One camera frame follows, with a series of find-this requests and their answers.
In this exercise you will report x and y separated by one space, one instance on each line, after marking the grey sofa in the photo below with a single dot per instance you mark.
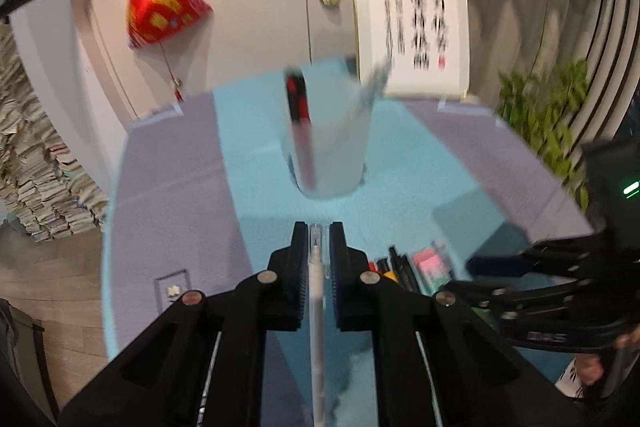
15 347

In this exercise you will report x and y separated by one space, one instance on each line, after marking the red pen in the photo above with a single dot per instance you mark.
372 265

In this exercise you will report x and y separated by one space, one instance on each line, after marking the white pen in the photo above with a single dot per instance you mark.
317 332

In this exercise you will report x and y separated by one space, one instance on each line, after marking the red pyramid hanging ornament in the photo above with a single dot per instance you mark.
160 7

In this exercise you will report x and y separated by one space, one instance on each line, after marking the red utility knife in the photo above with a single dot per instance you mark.
297 99

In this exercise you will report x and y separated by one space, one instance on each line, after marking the person's right hand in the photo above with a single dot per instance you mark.
591 368

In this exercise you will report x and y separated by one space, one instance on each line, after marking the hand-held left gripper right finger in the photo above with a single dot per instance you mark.
345 292

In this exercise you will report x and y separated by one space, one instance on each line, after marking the pink and green eraser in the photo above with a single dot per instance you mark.
431 264

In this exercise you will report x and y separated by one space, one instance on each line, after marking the teal and grey tablecloth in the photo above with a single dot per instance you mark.
200 187

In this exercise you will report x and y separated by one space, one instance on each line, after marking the orange and black pen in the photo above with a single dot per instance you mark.
387 273

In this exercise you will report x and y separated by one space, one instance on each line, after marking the green potted plant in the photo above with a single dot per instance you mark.
545 117

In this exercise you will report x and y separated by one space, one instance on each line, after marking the framed calligraphy board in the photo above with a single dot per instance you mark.
372 7

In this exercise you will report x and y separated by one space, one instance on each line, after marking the tall stacks of papers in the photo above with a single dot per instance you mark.
40 177

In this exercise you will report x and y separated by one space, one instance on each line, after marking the frosted plastic cup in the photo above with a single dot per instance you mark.
335 157

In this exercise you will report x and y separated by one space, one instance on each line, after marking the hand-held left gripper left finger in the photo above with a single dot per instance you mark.
287 292

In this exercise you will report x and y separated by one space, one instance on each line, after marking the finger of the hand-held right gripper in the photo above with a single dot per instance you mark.
482 265
500 299

